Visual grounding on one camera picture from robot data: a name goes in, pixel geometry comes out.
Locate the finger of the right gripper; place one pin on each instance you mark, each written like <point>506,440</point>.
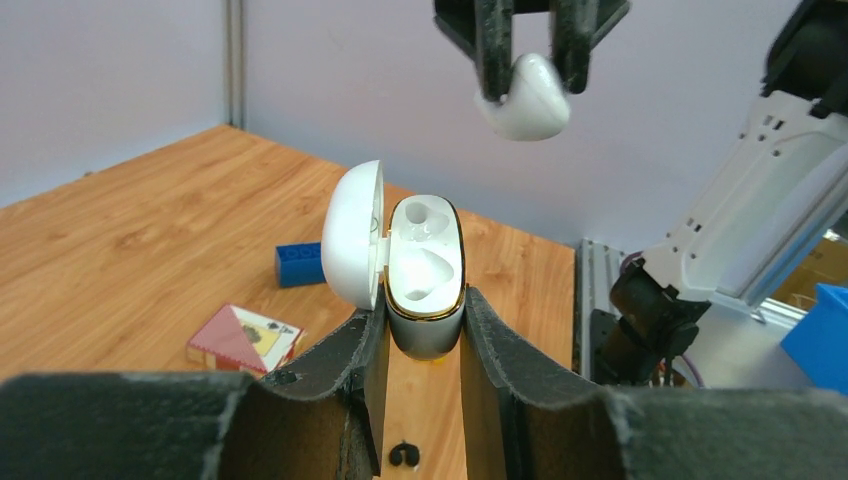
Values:
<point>481,29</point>
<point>577,27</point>

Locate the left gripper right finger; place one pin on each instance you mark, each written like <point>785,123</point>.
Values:
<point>526,416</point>

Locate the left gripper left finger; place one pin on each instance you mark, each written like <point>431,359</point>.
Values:
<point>319,417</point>

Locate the white earbud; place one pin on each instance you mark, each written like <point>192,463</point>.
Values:
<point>535,107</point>

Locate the white earbud charging case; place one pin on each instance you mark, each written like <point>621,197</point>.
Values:
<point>410,260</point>

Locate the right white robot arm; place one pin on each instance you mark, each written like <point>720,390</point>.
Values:
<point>797,121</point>

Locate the playing card box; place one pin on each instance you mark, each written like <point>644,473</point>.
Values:
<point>237,339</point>

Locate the blue toy brick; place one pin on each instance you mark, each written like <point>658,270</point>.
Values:
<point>298,265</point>

